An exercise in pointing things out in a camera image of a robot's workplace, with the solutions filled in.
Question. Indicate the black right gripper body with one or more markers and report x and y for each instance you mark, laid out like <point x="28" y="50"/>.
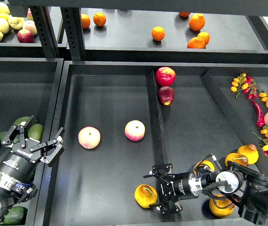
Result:
<point x="182" y="186"/>

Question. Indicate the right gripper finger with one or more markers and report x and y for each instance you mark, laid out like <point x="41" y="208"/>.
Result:
<point x="167" y="207"/>
<point x="160" y="171"/>

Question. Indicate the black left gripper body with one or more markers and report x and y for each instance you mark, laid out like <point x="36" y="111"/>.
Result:
<point x="20" y="163"/>

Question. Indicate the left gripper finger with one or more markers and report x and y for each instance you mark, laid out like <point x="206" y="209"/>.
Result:
<point x="22" y="130"/>
<point x="48" y="152"/>

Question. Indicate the dark green avocado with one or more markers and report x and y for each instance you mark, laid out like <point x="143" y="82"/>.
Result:
<point x="3" y="134"/>
<point x="31" y="178"/>

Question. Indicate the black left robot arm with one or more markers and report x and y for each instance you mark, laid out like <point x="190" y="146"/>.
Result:
<point x="13" y="192"/>

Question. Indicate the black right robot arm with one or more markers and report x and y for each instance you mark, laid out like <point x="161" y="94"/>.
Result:
<point x="242" y="186"/>

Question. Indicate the green avocado top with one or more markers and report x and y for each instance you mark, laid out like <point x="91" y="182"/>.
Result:
<point x="21" y="120"/>

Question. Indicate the green avocado upright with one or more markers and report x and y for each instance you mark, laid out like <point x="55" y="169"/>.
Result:
<point x="36" y="132"/>

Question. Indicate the yellow pear bottom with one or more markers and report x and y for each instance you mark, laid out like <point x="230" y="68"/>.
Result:
<point x="221" y="208"/>

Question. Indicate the dark avocado bottom left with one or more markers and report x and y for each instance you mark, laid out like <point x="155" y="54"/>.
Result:
<point x="16" y="216"/>

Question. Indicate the yellow pear under gripper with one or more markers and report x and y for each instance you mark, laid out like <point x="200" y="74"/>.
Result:
<point x="236" y="157"/>

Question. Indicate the yellow pear with brown top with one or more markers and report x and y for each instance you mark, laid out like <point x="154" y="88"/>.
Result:
<point x="250" y="151"/>

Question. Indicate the pink apple left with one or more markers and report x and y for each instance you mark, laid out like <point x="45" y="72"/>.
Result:
<point x="89" y="137"/>

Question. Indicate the pink apple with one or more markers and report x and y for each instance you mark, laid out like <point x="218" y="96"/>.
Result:
<point x="134" y="130"/>
<point x="89" y="137"/>

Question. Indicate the pink apple centre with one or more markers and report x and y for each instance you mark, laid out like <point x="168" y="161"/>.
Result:
<point x="134" y="130"/>

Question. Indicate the black left tray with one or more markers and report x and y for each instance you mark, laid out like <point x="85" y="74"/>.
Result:
<point x="29" y="86"/>

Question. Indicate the black divided centre tray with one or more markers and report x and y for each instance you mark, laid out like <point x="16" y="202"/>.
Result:
<point x="95" y="187"/>

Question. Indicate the dark red apple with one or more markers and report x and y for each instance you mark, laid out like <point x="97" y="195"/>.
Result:
<point x="166" y="95"/>

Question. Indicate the black upper left shelf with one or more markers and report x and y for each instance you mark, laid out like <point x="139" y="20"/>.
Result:
<point x="11" y="47"/>

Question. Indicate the bright red apple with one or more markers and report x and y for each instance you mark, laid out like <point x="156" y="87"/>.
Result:
<point x="165" y="76"/>

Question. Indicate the red chili pepper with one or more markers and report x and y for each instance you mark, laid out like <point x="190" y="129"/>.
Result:
<point x="260" y="115"/>

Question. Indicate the red apple on shelf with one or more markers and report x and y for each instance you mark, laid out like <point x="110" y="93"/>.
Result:
<point x="25" y="36"/>

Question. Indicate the yellow apple middle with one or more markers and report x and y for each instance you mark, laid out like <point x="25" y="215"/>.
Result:
<point x="4" y="26"/>

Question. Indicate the pale peach on shelf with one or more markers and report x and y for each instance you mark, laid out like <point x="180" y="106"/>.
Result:
<point x="30" y="25"/>

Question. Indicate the yellow apple right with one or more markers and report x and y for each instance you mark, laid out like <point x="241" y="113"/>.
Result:
<point x="16" y="22"/>

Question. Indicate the cherry tomato bunch top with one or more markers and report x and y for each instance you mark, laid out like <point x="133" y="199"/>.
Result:
<point x="246" y="85"/>

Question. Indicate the yellow lemon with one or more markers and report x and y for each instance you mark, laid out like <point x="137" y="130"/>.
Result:
<point x="4" y="16"/>

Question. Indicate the black shelf post right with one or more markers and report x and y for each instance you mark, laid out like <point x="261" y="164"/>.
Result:
<point x="73" y="28"/>

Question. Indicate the black shelf post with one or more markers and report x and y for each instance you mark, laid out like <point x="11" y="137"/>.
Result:
<point x="45" y="30"/>
<point x="73" y="28"/>

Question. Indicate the black shelf post left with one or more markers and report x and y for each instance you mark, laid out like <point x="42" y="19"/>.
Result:
<point x="45" y="30"/>

